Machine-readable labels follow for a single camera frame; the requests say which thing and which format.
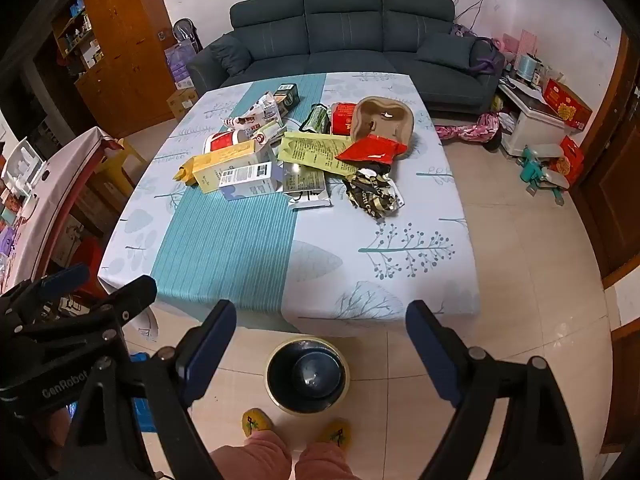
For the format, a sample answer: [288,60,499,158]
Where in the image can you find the teal folding stools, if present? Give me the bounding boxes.
[520,144,568,206]

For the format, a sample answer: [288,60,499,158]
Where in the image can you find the red plastic packet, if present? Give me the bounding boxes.
[335,135,408,166]

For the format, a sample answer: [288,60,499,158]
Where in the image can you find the brown paper pulp tray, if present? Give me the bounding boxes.
[350,96,416,150]

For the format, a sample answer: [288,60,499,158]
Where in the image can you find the yellow plastic stool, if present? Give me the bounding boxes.
[97,137,148,191]

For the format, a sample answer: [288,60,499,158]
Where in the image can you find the side table with pink cloth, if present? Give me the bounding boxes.
[0,127,123,293]

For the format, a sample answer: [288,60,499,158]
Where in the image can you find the pink floral cloth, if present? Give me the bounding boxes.
[435,112,516,147]

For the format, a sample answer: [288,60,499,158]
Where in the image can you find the dark teal sofa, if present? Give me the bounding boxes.
[187,0,506,116]

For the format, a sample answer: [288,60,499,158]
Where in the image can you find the small red gift box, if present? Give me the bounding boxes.
[560,135,586,183]

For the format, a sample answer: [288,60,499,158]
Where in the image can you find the white low cabinet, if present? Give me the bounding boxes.
[497,77,568,158]

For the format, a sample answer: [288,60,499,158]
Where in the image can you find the dark blue trash bin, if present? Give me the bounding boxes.
[265,337,351,416]

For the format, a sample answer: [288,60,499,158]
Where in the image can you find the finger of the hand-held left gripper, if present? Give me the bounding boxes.
[0,263,91,318]
[20,275,158,341]

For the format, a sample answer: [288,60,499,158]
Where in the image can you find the white plastic organizer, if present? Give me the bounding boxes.
[2,137,48,193]

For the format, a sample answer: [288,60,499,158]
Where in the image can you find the white printed snack bag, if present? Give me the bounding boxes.
[222,91,286,133]

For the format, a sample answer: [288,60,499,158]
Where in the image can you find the purple packages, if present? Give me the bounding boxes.
[165,42,198,88]

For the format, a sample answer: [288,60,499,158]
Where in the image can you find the wooden cabinet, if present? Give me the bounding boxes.
[50,0,178,138]

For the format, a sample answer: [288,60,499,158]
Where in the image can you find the standing fan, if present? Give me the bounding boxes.
[172,17,203,55]

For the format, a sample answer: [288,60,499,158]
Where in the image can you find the blue plastic item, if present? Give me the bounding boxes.
[131,352,161,433]

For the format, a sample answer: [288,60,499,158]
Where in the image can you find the person's leg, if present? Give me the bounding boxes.
[210,430,293,480]
[295,440,356,480]

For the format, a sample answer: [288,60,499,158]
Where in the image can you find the dark green carton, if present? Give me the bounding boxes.
[274,82,301,113]

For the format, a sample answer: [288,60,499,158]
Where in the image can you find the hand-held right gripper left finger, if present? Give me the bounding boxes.
[62,300,237,480]

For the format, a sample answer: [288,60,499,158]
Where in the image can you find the pink paper bags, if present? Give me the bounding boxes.
[492,30,538,68]

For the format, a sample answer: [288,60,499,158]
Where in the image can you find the wooden door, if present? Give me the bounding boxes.
[570,30,640,291]

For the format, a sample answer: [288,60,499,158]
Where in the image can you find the green striped bag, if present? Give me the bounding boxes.
[300,102,333,136]

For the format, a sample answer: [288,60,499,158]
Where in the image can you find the person's right leg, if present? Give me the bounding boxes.
[295,440,356,480]

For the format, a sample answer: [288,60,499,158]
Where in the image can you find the camouflage print wrapper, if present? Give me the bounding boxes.
[342,165,403,221]

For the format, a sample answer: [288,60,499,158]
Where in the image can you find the yellow cardboard box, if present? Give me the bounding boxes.
[172,140,258,193]

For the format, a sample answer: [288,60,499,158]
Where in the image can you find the large red gift box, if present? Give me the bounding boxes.
[542,79,593,131]

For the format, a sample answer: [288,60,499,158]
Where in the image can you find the yellow slipper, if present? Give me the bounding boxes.
[316,417,353,445]
[242,408,275,436]

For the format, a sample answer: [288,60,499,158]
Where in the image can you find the purple bag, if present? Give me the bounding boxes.
[450,22,506,78]

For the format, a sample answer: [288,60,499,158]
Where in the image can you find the printed teal white tablecloth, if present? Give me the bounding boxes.
[97,71,481,333]

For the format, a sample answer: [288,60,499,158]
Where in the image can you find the white green small packet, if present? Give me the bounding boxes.
[250,119,286,153]

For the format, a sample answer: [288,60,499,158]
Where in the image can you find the brown cardboard box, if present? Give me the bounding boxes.
[166,87,201,121]

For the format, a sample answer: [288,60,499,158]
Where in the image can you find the red paper cup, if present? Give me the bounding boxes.
[202,129,251,157]

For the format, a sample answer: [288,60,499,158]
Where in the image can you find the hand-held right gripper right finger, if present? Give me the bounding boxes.
[405,301,586,480]

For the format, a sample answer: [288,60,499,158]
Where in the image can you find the white cardboard box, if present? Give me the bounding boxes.
[217,161,281,202]

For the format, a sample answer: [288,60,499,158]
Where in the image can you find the dark teal sofa pillow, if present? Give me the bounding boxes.
[209,35,253,78]
[415,34,476,72]

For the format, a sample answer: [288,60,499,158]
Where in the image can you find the person's left leg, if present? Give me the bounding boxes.
[210,430,293,480]

